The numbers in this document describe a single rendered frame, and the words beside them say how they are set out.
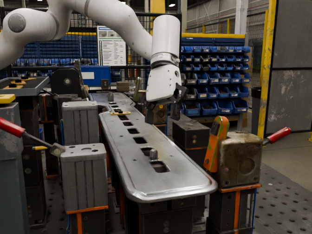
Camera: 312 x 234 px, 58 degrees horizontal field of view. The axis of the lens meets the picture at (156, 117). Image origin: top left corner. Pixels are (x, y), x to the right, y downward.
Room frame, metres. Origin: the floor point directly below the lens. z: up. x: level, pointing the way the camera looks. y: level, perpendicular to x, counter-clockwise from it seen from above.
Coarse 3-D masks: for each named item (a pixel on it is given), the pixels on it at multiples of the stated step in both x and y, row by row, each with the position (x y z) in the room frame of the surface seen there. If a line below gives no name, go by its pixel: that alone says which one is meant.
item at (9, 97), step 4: (0, 96) 0.59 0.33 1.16; (4, 96) 0.59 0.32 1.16; (8, 96) 0.59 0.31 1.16; (12, 96) 0.60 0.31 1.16; (0, 100) 0.56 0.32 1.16; (4, 100) 0.57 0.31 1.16; (8, 100) 0.57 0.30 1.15; (12, 100) 0.59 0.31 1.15; (0, 104) 0.58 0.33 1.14; (4, 104) 0.59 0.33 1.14
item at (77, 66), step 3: (75, 60) 1.54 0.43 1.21; (78, 60) 1.54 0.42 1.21; (72, 63) 1.55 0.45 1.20; (75, 63) 1.54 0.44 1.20; (78, 63) 1.54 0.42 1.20; (78, 66) 1.54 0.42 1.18; (78, 69) 1.54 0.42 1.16; (81, 75) 1.54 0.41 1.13; (81, 78) 1.54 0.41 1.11; (81, 81) 1.54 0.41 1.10; (81, 84) 1.54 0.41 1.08
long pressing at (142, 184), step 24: (96, 96) 1.64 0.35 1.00; (120, 96) 1.64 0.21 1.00; (120, 120) 1.03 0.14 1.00; (144, 120) 1.03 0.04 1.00; (120, 144) 0.74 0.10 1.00; (144, 144) 0.74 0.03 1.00; (168, 144) 0.74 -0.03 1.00; (120, 168) 0.57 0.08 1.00; (144, 168) 0.58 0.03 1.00; (168, 168) 0.58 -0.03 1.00; (192, 168) 0.58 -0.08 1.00; (144, 192) 0.47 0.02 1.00; (168, 192) 0.48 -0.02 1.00; (192, 192) 0.48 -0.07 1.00
